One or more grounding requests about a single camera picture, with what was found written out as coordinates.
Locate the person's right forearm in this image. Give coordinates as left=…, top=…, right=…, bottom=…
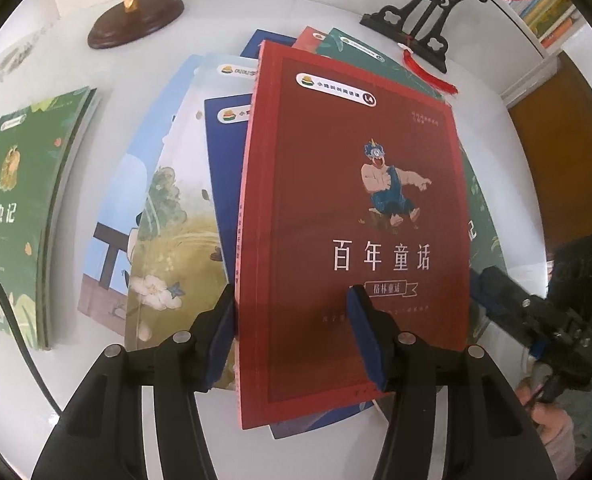
left=528, top=400, right=577, bottom=478

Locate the navy blue bird book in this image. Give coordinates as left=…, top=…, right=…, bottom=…
left=203, top=94, right=391, bottom=441

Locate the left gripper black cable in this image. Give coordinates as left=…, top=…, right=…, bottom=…
left=0, top=250, right=69, bottom=418

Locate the olive green insect book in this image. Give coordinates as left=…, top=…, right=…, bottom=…
left=0, top=86, right=99, bottom=352

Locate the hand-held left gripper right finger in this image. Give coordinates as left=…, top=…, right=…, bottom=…
left=346, top=284, right=559, bottom=480

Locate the light blue poetry book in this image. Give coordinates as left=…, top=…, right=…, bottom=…
left=77, top=54, right=211, bottom=318

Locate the teal green insect book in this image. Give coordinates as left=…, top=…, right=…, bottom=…
left=316, top=27, right=508, bottom=336

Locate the black ornate fan stand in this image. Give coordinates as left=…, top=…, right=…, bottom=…
left=360, top=0, right=502, bottom=75

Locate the person's right hand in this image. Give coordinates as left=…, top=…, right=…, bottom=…
left=517, top=376, right=548, bottom=414

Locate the pale white rabbit book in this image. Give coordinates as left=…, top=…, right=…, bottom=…
left=124, top=55, right=264, bottom=396

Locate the yellow globe on wooden base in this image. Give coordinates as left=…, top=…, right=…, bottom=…
left=46, top=0, right=185, bottom=51

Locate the dark red fairy tale book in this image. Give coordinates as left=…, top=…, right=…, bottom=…
left=238, top=39, right=469, bottom=431

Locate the royal blue framed book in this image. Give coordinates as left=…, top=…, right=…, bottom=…
left=240, top=29, right=301, bottom=61

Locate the row of thin picture books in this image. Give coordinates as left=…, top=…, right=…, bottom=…
left=506, top=0, right=584, bottom=53

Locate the red tassel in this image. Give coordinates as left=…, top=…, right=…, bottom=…
left=398, top=42, right=461, bottom=98

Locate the coral red poet book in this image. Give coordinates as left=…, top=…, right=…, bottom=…
left=292, top=25, right=333, bottom=56

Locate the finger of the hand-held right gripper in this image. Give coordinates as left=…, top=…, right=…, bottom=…
left=470, top=265, right=553, bottom=347

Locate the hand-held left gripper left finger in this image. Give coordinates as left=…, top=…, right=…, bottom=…
left=30, top=284, right=237, bottom=480

